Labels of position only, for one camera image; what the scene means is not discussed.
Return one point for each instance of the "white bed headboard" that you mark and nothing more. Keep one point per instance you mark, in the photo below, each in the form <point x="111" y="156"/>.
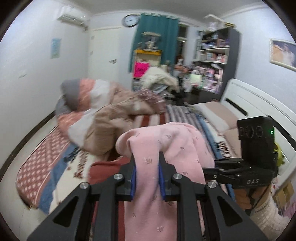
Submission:
<point x="254" y="102"/>

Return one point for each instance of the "person's right forearm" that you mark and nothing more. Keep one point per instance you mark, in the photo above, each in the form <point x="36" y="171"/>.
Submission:
<point x="266" y="216"/>

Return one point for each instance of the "teal curtain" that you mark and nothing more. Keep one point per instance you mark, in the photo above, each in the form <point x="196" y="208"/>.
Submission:
<point x="166" y="39"/>

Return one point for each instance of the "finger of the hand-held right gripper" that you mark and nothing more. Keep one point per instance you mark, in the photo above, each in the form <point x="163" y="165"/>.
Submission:
<point x="219" y="174"/>
<point x="229" y="161"/>

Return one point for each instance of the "pink printed garment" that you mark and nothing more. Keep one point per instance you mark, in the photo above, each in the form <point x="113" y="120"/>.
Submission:
<point x="150" y="208"/>

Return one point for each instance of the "pink striped pillow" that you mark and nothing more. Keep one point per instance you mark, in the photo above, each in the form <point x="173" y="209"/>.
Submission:
<point x="215" y="115"/>

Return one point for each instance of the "round wall clock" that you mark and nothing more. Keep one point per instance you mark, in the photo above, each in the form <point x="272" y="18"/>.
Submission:
<point x="130" y="20"/>

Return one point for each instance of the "beige quilt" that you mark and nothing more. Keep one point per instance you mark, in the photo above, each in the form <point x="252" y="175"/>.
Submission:
<point x="104" y="129"/>

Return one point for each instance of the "wall poster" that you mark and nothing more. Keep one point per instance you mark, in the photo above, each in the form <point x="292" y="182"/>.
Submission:
<point x="56" y="48"/>

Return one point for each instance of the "glass display case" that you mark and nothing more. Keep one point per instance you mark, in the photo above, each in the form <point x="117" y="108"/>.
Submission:
<point x="151" y="41"/>

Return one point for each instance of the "window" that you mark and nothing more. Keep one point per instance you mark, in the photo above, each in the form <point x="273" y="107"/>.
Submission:
<point x="182" y="44"/>

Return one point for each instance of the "bed with patterned sheet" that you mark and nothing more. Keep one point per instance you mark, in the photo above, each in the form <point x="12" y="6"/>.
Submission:
<point x="34" y="166"/>

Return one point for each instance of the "dark bookshelf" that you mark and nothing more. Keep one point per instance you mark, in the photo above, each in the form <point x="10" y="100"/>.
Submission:
<point x="232" y="58"/>

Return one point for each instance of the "white door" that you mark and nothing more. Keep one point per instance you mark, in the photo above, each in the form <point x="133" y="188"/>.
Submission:
<point x="104" y="55"/>

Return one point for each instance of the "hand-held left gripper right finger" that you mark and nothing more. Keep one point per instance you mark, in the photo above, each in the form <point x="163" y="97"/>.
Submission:
<point x="161" y="185"/>

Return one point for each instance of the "framed wall photo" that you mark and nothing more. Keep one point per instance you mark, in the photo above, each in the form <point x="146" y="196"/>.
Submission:
<point x="283" y="54"/>

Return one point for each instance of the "pile of white clothes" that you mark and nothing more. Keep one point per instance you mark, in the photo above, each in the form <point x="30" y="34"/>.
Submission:
<point x="159" y="78"/>

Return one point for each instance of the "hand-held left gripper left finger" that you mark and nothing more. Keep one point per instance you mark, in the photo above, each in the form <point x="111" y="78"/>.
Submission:
<point x="132" y="185"/>

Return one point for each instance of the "pink patterned cloth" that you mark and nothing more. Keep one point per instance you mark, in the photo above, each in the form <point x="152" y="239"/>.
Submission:
<point x="152" y="99"/>

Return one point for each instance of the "grey pink white quilt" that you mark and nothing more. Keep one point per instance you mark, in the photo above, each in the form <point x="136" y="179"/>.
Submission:
<point x="76" y="92"/>

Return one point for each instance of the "yellow shelf unit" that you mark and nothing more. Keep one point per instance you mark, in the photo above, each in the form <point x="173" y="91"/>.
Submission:
<point x="150" y="55"/>

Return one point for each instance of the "cardboard box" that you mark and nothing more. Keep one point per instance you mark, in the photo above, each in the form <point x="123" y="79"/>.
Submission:
<point x="283" y="195"/>

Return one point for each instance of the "dark desk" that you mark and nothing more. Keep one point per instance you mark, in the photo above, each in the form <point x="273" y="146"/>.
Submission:
<point x="203" y="97"/>

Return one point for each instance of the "person's right hand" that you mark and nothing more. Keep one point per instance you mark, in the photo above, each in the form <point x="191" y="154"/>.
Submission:
<point x="242" y="198"/>

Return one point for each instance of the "white air conditioner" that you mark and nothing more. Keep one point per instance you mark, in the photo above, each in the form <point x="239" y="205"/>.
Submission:
<point x="71" y="20"/>

